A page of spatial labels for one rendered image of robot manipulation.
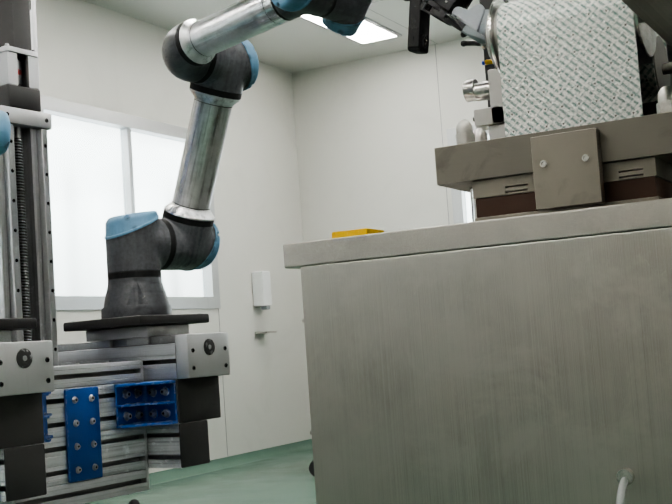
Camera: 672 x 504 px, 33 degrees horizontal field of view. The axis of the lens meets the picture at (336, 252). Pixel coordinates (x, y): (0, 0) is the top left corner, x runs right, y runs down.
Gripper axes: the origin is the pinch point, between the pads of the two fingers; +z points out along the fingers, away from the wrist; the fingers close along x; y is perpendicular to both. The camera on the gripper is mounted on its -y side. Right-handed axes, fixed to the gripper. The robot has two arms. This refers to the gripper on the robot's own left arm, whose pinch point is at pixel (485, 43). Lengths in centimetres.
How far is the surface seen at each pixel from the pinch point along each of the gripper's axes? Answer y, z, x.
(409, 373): -47, 34, -34
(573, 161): -6.6, 35.6, -30.1
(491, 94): -6.9, 6.9, -1.1
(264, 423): -306, -200, 477
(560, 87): 0.8, 19.8, -8.4
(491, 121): -10.9, 9.8, -1.1
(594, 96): 2.5, 25.7, -8.4
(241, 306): -245, -252, 458
